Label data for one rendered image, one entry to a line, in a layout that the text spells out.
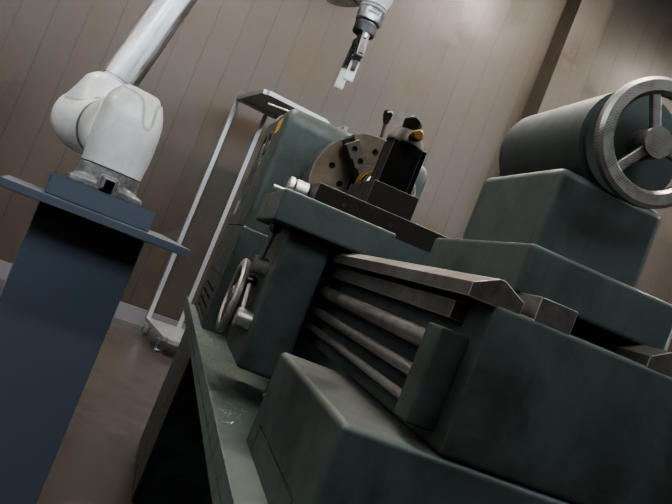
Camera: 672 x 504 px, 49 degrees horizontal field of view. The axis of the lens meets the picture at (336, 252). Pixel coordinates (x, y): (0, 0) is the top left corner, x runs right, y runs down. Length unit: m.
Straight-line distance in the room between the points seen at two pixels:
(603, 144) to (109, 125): 1.29
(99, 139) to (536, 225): 1.24
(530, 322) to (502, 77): 5.91
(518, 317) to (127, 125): 1.30
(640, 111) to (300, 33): 5.02
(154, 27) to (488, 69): 4.70
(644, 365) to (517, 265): 0.17
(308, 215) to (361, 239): 0.10
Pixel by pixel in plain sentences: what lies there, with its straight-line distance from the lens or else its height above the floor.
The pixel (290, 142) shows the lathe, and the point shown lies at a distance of 2.22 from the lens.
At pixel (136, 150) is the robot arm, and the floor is 0.92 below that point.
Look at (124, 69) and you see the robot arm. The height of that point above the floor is 1.13.
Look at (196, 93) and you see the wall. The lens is 5.59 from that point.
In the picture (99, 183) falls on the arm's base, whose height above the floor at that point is 0.82.
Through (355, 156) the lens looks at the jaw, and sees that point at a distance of 2.05.
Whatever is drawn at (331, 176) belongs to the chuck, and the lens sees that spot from 2.08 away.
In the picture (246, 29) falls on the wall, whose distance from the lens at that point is 5.74.
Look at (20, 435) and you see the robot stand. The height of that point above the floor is 0.20.
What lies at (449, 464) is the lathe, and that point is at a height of 0.68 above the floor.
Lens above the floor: 0.80
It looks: 3 degrees up
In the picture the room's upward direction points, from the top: 22 degrees clockwise
